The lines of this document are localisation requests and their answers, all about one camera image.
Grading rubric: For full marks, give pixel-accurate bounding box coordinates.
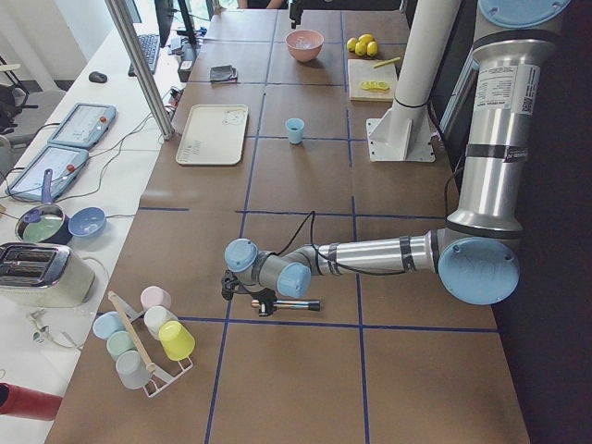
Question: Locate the yellow plastic knife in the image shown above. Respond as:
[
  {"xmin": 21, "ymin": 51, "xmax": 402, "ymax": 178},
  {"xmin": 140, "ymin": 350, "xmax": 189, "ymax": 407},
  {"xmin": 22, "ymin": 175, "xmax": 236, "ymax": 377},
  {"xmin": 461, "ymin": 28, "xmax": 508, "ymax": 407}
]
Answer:
[{"xmin": 373, "ymin": 56, "xmax": 401, "ymax": 69}]

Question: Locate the clear ice cubes pile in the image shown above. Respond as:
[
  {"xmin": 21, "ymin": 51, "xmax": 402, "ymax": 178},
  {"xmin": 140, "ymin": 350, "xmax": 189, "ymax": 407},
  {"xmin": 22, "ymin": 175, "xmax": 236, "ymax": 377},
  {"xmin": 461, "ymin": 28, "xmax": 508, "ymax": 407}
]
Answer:
[{"xmin": 291, "ymin": 35, "xmax": 318, "ymax": 50}]

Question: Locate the yellow lemon lower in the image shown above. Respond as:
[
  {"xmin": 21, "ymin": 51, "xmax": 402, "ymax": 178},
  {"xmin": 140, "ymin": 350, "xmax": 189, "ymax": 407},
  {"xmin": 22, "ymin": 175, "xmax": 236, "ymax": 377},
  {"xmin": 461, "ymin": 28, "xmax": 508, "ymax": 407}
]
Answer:
[{"xmin": 366, "ymin": 41, "xmax": 379, "ymax": 57}]

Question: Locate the bamboo cutting board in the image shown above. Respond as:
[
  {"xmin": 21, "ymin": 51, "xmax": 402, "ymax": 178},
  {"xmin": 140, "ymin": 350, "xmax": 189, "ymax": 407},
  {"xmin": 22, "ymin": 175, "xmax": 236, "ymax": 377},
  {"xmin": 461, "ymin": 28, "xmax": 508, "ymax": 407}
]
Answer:
[{"xmin": 348, "ymin": 59, "xmax": 398, "ymax": 103}]

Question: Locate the teach pendant far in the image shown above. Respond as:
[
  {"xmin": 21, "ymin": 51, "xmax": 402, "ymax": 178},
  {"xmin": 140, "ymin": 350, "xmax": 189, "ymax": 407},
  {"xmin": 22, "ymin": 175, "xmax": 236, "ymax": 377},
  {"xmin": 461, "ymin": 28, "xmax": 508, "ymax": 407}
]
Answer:
[{"xmin": 48, "ymin": 103, "xmax": 117, "ymax": 150}]

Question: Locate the yellow lemon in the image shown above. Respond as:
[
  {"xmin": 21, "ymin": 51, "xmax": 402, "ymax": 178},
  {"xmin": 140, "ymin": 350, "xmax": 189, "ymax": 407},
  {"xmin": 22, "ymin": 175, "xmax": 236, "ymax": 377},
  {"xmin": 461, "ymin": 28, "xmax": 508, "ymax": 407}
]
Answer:
[
  {"xmin": 366, "ymin": 41, "xmax": 379, "ymax": 57},
  {"xmin": 354, "ymin": 42, "xmax": 367, "ymax": 56},
  {"xmin": 346, "ymin": 38, "xmax": 358, "ymax": 52},
  {"xmin": 358, "ymin": 33, "xmax": 375, "ymax": 44}
]

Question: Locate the aluminium frame post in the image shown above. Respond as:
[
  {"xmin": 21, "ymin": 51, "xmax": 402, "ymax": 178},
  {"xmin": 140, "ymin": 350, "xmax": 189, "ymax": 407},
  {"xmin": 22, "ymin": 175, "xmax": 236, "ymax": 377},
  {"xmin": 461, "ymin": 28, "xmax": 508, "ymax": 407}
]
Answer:
[{"xmin": 105, "ymin": 0, "xmax": 174, "ymax": 141}]

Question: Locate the red bottle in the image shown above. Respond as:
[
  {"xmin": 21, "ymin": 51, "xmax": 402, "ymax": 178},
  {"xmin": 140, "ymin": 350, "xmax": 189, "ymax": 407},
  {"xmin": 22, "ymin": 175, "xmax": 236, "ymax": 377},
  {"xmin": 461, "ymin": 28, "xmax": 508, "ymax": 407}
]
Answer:
[{"xmin": 1, "ymin": 383, "xmax": 62, "ymax": 421}]

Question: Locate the blue cup on rack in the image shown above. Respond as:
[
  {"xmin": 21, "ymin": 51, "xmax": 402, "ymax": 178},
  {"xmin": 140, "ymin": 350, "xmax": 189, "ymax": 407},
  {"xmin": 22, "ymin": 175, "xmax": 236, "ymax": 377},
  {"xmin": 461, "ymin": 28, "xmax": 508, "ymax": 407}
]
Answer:
[{"xmin": 92, "ymin": 311, "xmax": 125, "ymax": 340}]

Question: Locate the grey folded cloth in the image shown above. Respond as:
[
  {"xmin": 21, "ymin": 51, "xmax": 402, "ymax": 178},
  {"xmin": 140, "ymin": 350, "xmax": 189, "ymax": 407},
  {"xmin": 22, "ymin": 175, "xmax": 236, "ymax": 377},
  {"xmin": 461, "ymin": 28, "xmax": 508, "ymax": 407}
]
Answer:
[{"xmin": 209, "ymin": 65, "xmax": 238, "ymax": 83}]

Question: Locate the dark blue saucepan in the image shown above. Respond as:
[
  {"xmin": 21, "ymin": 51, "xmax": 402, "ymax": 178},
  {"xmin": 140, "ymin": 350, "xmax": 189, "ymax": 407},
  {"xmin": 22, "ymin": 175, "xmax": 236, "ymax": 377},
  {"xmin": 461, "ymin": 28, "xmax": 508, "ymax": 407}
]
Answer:
[{"xmin": 15, "ymin": 168, "xmax": 73, "ymax": 245}]

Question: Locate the pink cup on rack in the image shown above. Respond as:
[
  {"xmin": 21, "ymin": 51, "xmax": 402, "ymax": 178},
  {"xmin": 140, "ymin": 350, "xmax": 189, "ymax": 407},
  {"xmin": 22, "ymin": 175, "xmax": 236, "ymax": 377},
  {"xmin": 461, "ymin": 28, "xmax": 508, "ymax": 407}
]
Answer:
[{"xmin": 140, "ymin": 286, "xmax": 172, "ymax": 311}]

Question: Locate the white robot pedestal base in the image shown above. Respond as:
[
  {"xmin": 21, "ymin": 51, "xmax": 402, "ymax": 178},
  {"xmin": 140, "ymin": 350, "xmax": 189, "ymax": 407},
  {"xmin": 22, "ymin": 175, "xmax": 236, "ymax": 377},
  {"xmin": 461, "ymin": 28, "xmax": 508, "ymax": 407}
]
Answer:
[{"xmin": 366, "ymin": 0, "xmax": 462, "ymax": 163}]

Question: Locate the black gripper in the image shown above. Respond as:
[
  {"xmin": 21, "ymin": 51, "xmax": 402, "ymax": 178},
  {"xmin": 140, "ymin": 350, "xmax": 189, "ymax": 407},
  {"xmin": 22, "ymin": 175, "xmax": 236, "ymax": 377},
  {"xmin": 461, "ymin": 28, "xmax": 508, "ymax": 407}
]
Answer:
[
  {"xmin": 241, "ymin": 283, "xmax": 274, "ymax": 317},
  {"xmin": 288, "ymin": 0, "xmax": 302, "ymax": 24}
]

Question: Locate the white cup on rack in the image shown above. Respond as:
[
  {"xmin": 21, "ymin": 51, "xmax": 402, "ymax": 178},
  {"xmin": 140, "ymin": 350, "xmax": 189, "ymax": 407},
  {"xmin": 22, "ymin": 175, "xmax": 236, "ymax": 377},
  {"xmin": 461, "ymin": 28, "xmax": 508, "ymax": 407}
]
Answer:
[{"xmin": 143, "ymin": 305, "xmax": 179, "ymax": 341}]

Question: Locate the grey cup on rack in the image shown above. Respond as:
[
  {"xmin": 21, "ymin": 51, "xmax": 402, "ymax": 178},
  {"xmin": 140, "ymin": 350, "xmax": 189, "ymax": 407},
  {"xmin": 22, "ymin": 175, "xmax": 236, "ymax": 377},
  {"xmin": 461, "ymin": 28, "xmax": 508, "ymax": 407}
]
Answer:
[{"xmin": 116, "ymin": 350, "xmax": 152, "ymax": 389}]

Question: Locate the yellow cup on rack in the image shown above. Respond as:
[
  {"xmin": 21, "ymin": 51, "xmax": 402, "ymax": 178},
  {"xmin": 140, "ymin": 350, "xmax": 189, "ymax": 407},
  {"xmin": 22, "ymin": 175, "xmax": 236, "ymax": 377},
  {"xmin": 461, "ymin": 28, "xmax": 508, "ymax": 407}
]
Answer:
[{"xmin": 158, "ymin": 320, "xmax": 196, "ymax": 362}]

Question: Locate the yellow lemon upper left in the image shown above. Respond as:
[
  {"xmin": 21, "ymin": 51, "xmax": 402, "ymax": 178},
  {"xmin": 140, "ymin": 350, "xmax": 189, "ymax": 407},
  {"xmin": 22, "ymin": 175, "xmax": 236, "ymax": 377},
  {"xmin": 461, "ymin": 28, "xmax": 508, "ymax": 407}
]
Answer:
[{"xmin": 346, "ymin": 38, "xmax": 358, "ymax": 52}]

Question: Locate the pink bowl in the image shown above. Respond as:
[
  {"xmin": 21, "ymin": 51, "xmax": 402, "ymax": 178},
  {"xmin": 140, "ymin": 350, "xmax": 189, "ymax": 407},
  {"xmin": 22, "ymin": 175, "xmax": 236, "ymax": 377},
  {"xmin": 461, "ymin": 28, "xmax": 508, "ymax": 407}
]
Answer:
[{"xmin": 285, "ymin": 30, "xmax": 325, "ymax": 62}]

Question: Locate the lemon slices row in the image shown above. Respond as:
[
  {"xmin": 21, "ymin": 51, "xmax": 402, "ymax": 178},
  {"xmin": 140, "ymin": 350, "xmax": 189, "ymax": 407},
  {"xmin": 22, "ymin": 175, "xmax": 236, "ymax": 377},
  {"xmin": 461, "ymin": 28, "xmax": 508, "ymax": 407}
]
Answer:
[{"xmin": 360, "ymin": 80, "xmax": 390, "ymax": 92}]

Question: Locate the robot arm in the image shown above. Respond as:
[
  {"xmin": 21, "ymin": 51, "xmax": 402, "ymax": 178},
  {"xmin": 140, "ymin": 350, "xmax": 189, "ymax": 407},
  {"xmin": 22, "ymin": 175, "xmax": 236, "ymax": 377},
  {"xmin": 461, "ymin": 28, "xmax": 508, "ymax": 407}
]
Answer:
[{"xmin": 221, "ymin": 1, "xmax": 568, "ymax": 316}]

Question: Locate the teach pendant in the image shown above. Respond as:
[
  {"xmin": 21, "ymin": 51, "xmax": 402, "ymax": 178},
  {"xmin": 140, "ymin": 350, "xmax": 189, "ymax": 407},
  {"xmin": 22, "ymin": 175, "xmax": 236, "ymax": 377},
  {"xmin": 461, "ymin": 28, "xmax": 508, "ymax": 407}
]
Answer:
[
  {"xmin": 48, "ymin": 103, "xmax": 117, "ymax": 150},
  {"xmin": 6, "ymin": 144, "xmax": 89, "ymax": 203}
]

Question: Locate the green cup on rack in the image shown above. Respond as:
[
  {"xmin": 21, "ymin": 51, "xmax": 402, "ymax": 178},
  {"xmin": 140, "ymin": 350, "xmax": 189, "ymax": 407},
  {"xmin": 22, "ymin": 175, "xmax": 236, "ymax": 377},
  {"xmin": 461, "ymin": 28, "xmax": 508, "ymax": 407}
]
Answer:
[{"xmin": 106, "ymin": 330, "xmax": 136, "ymax": 362}]

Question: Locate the black computer mouse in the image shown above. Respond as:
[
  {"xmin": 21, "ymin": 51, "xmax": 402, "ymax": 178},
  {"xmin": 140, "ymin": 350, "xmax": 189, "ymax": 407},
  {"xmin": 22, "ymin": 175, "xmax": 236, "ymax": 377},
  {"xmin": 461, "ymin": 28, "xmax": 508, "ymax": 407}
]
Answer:
[{"xmin": 88, "ymin": 71, "xmax": 108, "ymax": 84}]

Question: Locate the black keyboard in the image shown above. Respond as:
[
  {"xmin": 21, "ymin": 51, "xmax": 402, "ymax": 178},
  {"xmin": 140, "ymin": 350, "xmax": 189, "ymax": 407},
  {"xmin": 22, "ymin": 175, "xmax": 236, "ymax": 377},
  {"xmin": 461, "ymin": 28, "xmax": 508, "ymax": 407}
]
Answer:
[{"xmin": 137, "ymin": 33, "xmax": 160, "ymax": 74}]

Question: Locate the white steel toaster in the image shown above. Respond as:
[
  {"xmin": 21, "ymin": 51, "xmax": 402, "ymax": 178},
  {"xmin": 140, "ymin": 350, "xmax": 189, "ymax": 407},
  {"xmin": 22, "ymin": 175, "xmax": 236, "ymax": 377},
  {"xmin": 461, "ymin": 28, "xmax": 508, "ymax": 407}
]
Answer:
[{"xmin": 1, "ymin": 242, "xmax": 94, "ymax": 308}]

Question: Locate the teach pendant near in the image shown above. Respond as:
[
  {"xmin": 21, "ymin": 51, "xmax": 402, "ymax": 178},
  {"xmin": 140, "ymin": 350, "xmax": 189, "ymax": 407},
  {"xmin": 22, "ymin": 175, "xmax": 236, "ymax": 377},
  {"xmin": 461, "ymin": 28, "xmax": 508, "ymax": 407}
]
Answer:
[{"xmin": 6, "ymin": 144, "xmax": 89, "ymax": 203}]

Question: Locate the yellow lemon middle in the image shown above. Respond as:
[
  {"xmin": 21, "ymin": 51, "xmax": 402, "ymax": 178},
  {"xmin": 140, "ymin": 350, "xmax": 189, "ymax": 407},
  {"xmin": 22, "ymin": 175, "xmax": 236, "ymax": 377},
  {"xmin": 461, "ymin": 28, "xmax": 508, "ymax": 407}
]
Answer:
[{"xmin": 354, "ymin": 42, "xmax": 367, "ymax": 56}]

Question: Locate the yellow lemon upper right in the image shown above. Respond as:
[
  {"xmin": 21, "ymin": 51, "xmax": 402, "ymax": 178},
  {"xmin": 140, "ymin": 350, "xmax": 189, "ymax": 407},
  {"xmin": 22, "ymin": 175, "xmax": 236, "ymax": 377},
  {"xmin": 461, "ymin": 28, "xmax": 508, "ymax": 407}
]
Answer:
[{"xmin": 358, "ymin": 33, "xmax": 375, "ymax": 44}]

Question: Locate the light blue plastic cup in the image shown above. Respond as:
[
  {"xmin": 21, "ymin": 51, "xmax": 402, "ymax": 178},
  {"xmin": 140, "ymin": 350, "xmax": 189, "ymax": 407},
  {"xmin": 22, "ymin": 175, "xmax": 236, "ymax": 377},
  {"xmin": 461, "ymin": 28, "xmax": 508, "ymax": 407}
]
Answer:
[{"xmin": 285, "ymin": 117, "xmax": 304, "ymax": 145}]

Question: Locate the steel muddler black cap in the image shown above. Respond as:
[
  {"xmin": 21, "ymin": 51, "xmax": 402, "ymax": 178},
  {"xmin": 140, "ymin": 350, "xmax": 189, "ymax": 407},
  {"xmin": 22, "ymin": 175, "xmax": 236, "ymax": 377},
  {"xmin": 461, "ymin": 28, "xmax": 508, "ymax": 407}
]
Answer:
[{"xmin": 251, "ymin": 300, "xmax": 321, "ymax": 313}]

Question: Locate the cream bear serving tray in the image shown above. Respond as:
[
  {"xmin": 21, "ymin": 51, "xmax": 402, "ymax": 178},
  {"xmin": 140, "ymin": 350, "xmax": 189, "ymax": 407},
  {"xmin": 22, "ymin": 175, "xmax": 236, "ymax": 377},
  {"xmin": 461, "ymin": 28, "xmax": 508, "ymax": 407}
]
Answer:
[{"xmin": 175, "ymin": 105, "xmax": 249, "ymax": 166}]

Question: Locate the blue bowl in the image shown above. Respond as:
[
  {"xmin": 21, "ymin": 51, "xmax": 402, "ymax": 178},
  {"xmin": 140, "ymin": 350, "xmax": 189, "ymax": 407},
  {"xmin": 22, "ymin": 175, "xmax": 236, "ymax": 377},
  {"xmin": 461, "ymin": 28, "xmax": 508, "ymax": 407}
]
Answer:
[{"xmin": 68, "ymin": 207, "xmax": 106, "ymax": 238}]

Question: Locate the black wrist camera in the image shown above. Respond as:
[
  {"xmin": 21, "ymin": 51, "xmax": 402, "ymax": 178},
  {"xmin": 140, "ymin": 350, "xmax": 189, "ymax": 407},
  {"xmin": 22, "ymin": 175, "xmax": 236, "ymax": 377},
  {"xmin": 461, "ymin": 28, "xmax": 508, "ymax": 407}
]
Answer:
[{"xmin": 221, "ymin": 270, "xmax": 244, "ymax": 302}]

